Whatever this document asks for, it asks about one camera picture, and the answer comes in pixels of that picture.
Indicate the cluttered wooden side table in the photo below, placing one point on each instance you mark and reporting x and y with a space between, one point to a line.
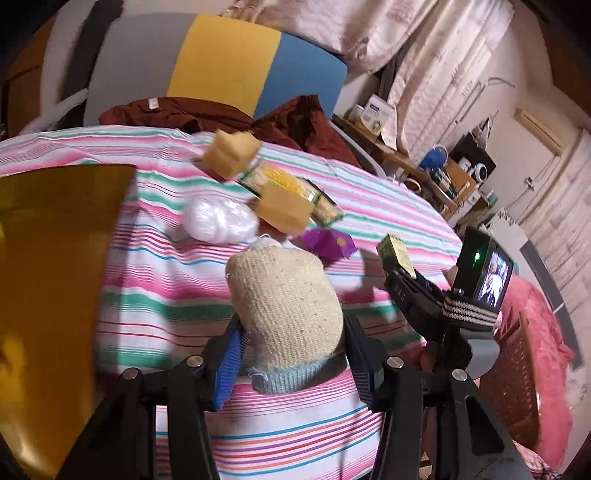
453 194

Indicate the white medicine box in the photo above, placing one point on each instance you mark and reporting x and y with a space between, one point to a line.
376 114

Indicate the purple packet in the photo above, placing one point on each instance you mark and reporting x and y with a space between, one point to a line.
329 244

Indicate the pink fluffy cloth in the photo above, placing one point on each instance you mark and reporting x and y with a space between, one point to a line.
551 357

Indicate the white plastic bag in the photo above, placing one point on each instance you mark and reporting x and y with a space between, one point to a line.
218 221

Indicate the yellow green snack packet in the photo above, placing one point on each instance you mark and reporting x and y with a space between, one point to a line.
262 172

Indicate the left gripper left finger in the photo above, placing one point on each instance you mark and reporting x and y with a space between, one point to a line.
216 368

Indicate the beige knitted sock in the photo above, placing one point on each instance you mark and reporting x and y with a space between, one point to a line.
291 315

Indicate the grey yellow blue headboard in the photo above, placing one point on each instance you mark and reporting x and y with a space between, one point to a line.
237 63

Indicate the gold metal tray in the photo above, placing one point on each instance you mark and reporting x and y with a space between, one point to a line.
56 229

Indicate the striped pink green bedsheet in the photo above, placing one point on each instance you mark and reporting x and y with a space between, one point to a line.
165 294

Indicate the blue round container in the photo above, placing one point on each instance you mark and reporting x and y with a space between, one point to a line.
435 158

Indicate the brown wicker chair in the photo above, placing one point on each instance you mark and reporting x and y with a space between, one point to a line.
510 386

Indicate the orange sponge block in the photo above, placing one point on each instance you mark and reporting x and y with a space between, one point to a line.
284 210
231 153

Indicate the green carton box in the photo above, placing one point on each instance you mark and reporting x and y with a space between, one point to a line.
392 248

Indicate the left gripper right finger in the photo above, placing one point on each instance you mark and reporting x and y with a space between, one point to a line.
370 364

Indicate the beige floral curtain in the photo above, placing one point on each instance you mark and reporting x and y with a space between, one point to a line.
442 47

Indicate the maroon cloth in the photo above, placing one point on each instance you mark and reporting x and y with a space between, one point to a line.
299 124

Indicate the black rolled mat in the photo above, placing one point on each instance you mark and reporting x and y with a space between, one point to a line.
88 45

